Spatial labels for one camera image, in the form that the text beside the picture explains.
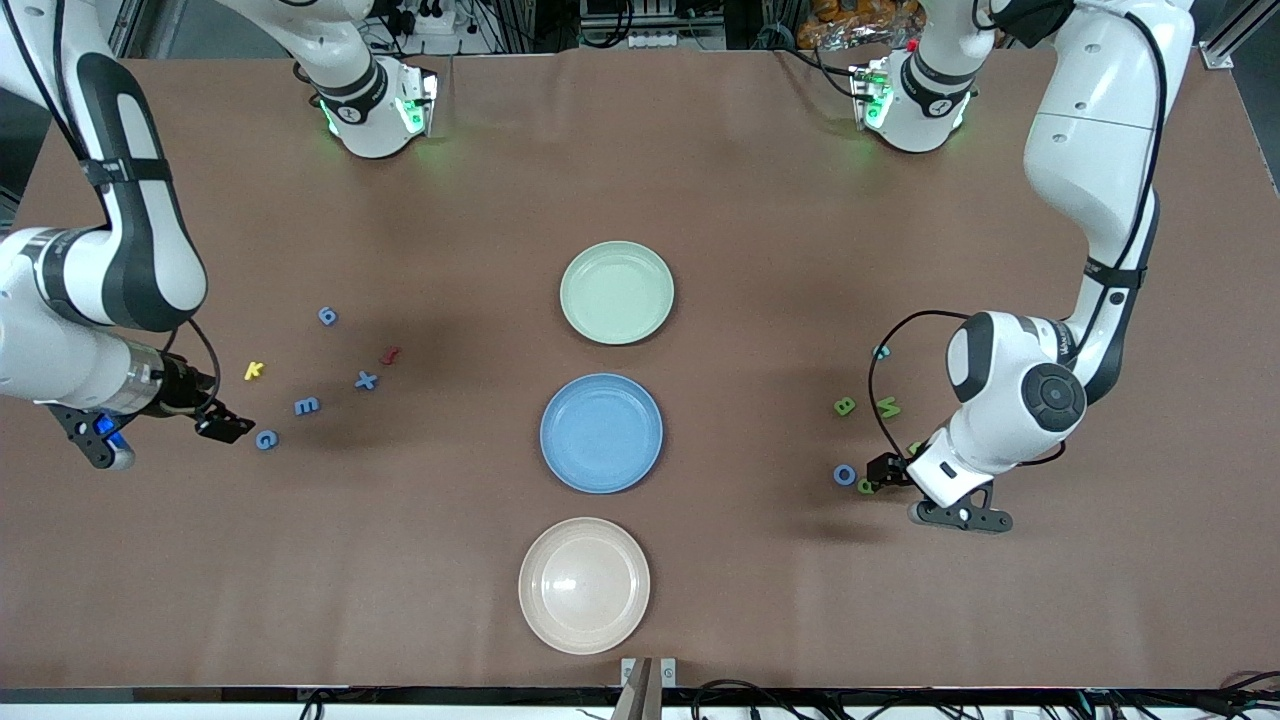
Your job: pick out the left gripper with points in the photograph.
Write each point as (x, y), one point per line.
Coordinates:
(888, 468)

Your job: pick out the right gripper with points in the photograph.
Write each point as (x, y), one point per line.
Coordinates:
(183, 388)

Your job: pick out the blue letter G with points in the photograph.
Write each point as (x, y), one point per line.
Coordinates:
(266, 440)

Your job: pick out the green letter B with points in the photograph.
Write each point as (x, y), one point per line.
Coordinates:
(845, 406)

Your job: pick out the blue letter E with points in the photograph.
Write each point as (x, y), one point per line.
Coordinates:
(306, 405)

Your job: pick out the blue letter X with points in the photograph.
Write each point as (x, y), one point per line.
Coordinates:
(366, 380)

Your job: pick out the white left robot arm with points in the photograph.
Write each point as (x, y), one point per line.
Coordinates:
(1100, 150)

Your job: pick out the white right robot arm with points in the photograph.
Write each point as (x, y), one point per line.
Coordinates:
(140, 230)

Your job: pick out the blue letter O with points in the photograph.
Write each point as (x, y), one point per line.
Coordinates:
(837, 475)

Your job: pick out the yellow letter K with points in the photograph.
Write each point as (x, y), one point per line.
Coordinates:
(254, 371)

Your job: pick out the brown table cover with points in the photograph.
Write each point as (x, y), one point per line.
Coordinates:
(400, 560)

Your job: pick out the blue plate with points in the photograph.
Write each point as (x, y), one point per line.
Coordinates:
(601, 433)

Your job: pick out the beige plate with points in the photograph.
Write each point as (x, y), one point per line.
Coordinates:
(584, 586)

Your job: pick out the light green plate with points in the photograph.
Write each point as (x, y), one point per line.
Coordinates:
(617, 293)

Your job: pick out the orange plastic bag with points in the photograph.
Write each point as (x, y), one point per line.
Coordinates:
(860, 20)

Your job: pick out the white power strip with plugs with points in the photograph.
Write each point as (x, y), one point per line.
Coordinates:
(440, 22)

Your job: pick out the small white power strip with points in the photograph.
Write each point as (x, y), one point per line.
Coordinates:
(650, 40)

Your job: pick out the aluminium frame profile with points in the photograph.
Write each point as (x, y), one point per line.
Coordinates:
(1215, 55)

